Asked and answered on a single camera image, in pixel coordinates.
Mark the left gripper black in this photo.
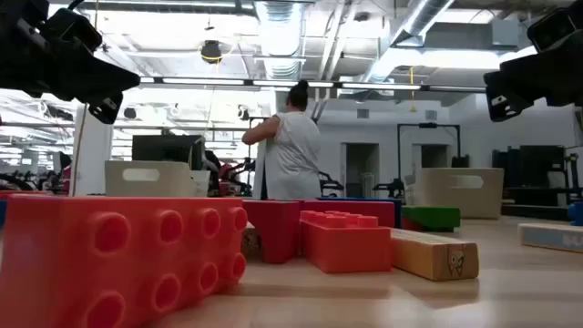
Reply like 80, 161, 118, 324
0, 17, 141, 126

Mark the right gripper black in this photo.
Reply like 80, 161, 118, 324
483, 40, 583, 123

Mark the green block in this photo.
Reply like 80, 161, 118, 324
401, 205, 462, 233

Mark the wooden block with blue label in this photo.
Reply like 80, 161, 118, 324
517, 222, 583, 254

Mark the orange-red Duplo brick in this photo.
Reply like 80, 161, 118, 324
299, 210, 394, 275
0, 193, 250, 328

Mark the long wooden block owl print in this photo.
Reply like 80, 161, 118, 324
389, 227, 481, 282

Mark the red rectangular wooden block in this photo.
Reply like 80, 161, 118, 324
298, 199, 396, 229

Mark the wooden block with face print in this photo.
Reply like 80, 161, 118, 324
240, 221, 264, 262

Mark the red wooden arch block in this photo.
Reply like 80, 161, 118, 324
241, 199, 302, 265

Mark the white pillar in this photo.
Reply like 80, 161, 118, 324
71, 103, 114, 198

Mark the black monitor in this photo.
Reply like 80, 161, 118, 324
131, 134, 206, 171

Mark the black equipment rack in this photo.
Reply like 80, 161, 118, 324
490, 144, 583, 207

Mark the white plastic bin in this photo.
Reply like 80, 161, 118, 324
411, 167, 506, 220
104, 159, 212, 199

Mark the black ceiling dome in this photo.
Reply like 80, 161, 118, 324
200, 39, 223, 65

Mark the red and black robot gear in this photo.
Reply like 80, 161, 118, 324
205, 149, 256, 199

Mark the long ceiling light bar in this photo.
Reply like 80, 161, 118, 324
138, 76, 487, 93

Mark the person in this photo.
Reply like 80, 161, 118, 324
240, 79, 323, 201

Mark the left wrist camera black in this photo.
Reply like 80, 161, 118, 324
43, 7, 104, 52

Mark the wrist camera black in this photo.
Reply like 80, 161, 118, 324
527, 6, 583, 52
43, 7, 104, 52

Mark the grey rectangular air duct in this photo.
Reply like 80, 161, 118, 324
425, 18, 521, 52

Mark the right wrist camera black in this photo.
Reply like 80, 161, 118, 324
527, 6, 583, 52

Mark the black gantry frame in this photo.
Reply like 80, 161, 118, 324
396, 121, 462, 192

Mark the yellow pendant cord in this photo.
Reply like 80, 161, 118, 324
408, 66, 418, 114

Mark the black aluminium table frame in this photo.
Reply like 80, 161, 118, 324
499, 202, 571, 223

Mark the silver ribbed ceiling duct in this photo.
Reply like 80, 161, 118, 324
253, 0, 305, 82

